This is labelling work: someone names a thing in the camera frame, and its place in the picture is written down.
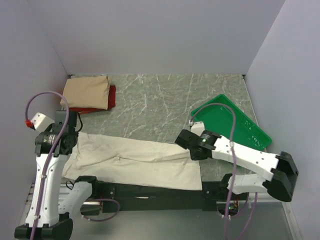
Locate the folded red t shirt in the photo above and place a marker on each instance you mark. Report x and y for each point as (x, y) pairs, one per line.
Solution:
(112, 97)

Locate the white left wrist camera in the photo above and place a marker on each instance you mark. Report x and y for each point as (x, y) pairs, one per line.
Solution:
(39, 122)

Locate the white t shirt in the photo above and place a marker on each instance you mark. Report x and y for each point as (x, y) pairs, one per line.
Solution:
(133, 162)

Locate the folded beige t shirt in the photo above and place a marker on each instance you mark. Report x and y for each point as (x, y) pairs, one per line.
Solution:
(87, 92)

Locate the black base beam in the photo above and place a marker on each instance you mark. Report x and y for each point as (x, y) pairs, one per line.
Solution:
(146, 198)

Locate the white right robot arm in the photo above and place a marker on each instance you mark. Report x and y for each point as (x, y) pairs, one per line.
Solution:
(274, 174)

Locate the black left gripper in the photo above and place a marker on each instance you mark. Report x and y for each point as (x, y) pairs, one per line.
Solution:
(77, 133)

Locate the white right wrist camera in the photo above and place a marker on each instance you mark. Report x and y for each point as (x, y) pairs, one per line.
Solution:
(196, 127)

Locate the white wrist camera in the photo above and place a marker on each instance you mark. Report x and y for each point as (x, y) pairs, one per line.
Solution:
(196, 127)
(39, 122)

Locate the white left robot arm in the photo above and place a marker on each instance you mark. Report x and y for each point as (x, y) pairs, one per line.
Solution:
(47, 218)

